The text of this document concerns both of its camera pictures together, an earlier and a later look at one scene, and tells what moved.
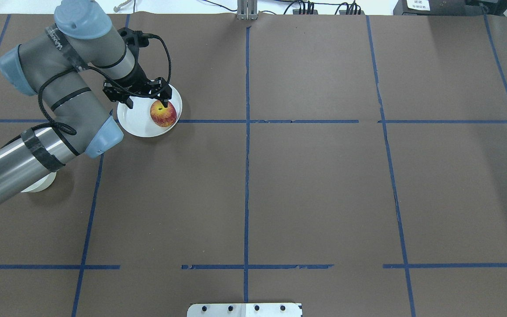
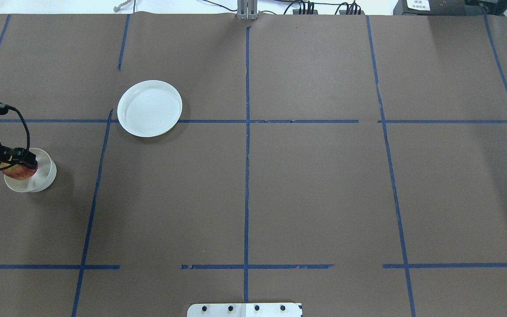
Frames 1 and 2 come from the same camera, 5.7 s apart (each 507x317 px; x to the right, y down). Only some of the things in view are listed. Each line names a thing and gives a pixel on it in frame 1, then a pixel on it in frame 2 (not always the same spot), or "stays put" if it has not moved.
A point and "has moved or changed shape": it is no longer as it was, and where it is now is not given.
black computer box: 436,7 stays put
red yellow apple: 162,116 has moved or changed shape
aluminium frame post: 247,9 stays put
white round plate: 137,121 stays put
